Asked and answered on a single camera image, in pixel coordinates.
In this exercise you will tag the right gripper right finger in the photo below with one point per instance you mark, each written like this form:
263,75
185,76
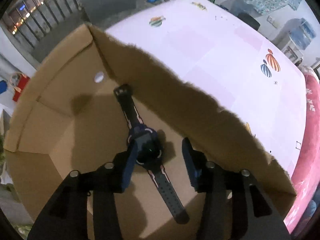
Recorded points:
235,206

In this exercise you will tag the black trash bin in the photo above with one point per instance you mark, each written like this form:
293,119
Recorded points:
249,20

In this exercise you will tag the pink floral blanket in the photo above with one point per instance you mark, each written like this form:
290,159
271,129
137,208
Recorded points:
305,177

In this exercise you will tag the brown cardboard box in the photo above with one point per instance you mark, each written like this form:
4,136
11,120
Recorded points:
68,118

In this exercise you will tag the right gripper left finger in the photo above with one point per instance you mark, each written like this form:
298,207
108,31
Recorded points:
65,214

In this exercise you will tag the large clear water jug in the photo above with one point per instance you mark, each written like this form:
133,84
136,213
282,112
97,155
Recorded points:
241,6

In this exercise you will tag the red gift bag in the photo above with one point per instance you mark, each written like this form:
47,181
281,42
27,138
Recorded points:
18,81

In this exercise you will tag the pink and black watch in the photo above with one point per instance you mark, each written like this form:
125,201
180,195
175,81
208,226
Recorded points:
149,153

